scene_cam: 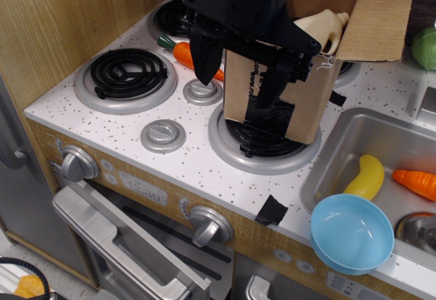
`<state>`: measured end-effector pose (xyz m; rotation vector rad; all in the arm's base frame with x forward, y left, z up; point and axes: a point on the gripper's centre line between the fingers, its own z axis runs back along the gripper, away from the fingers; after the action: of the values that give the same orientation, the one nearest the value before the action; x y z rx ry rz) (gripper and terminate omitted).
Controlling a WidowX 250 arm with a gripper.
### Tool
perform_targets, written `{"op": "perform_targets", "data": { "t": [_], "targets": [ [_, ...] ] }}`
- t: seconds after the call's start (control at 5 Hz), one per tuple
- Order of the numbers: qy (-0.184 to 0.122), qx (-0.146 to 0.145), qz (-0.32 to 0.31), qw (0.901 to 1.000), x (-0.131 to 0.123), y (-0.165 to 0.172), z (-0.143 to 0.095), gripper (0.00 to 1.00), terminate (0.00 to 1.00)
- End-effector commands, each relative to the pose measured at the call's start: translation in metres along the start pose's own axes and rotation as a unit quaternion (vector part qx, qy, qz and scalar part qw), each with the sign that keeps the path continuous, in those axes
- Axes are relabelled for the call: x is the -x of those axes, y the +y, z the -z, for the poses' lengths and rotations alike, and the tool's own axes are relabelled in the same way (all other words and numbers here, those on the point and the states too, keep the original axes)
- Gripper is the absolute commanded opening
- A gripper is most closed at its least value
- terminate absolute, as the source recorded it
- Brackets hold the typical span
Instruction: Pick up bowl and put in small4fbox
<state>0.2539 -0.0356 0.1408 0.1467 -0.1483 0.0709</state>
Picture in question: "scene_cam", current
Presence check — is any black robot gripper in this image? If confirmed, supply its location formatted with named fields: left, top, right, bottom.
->
left=183, top=0, right=322, bottom=110

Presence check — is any light blue plastic bowl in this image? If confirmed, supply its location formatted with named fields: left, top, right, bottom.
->
left=311, top=194, right=394, bottom=275

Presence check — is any grey round stovetop knob rear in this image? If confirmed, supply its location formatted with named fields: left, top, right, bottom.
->
left=183, top=78, right=223, bottom=106

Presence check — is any grey round stovetop knob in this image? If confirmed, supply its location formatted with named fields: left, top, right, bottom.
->
left=140, top=119, right=186, bottom=153
left=183, top=78, right=223, bottom=106

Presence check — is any orange toy carrot on stove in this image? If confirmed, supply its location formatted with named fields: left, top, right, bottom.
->
left=157, top=33, right=225, bottom=85

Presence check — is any black front-right stove burner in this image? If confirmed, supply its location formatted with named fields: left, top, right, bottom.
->
left=208, top=104, right=322, bottom=175

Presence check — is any black rear-left stove burner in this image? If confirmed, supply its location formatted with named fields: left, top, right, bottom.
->
left=153, top=0, right=188, bottom=38

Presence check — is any cream plastic toy bottle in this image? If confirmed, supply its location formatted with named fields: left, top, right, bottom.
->
left=294, top=10, right=350, bottom=56

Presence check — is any black tape strip beside box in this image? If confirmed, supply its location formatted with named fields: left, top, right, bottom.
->
left=329, top=90, right=347, bottom=107

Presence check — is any grey round stovetop knob front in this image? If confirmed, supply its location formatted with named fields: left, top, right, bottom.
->
left=140, top=119, right=186, bottom=153

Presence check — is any black front-left stove burner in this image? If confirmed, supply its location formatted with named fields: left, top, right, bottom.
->
left=75, top=48, right=177, bottom=115

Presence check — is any silver metal sink basin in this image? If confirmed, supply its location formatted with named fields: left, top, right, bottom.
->
left=300, top=107, right=436, bottom=258

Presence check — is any black tape patch on counter edge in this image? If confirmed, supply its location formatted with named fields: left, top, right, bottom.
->
left=255, top=195, right=288, bottom=226

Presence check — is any brown cardboard box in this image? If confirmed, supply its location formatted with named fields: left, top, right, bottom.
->
left=223, top=0, right=412, bottom=144

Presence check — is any oven clock display panel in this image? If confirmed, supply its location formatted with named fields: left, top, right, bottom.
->
left=119, top=171, right=168, bottom=207

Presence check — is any silver right oven dial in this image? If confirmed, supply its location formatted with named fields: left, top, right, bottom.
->
left=189, top=205, right=234, bottom=248

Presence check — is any silver oven dial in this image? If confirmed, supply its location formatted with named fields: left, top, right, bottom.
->
left=189, top=205, right=234, bottom=248
left=61, top=145, right=100, bottom=183

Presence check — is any yellow toy banana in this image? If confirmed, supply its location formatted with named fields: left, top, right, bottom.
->
left=343, top=155, right=385, bottom=200

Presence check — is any green toy cabbage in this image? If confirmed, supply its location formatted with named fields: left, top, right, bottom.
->
left=411, top=27, right=435, bottom=71

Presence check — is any silver left oven dial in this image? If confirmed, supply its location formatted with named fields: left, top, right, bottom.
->
left=61, top=145, right=100, bottom=183

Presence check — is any orange toy carrot in sink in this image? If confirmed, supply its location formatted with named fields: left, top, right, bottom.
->
left=392, top=170, right=435, bottom=202

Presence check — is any grey toy oven door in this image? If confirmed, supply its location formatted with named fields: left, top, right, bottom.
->
left=51, top=179, right=236, bottom=300

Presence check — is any silver metal pot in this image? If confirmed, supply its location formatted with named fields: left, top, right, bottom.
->
left=394, top=212, right=435, bottom=255

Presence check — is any grey toy fridge door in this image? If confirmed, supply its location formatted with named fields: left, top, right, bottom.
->
left=1, top=85, right=91, bottom=281

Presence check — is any orange object on floor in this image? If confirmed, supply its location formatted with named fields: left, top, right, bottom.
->
left=13, top=275, right=46, bottom=299

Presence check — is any grey lower cabinet door handle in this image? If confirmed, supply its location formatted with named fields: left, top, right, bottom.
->
left=245, top=275, right=272, bottom=300

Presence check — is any black cable on floor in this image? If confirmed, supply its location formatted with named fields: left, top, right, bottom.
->
left=0, top=256, right=51, bottom=295

